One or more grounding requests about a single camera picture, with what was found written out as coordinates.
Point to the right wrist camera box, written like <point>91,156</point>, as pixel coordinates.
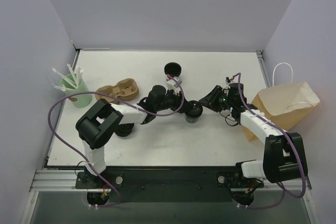
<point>229,81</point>

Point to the black plastic cup lid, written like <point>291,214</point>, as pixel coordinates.
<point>194,107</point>

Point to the stack of black cup lids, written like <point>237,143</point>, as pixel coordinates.
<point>123,130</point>

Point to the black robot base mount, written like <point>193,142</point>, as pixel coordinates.
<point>162,184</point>

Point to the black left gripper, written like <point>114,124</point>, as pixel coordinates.
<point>182,104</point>

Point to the dark paper coffee cup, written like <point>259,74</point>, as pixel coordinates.
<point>190,118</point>

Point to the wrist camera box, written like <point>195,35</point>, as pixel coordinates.
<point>229,81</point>
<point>173,84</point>

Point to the stack of dark paper cups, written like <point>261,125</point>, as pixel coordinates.
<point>174,70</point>

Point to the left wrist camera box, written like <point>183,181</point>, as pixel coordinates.
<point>173,84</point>

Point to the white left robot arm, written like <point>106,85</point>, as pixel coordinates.
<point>104,119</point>

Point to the brown pulp cup carrier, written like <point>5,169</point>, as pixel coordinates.
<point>126,89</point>

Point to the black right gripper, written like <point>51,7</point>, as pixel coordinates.
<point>217,98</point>

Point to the green straw holder cup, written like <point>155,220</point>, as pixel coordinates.
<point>79,101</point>

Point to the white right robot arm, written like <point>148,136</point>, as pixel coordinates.
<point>284,155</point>

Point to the white wrapped straw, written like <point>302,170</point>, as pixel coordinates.
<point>78,73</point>
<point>59,88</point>
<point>64,78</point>
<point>72,74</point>

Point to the brown paper takeout bag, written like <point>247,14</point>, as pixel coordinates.
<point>286,104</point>

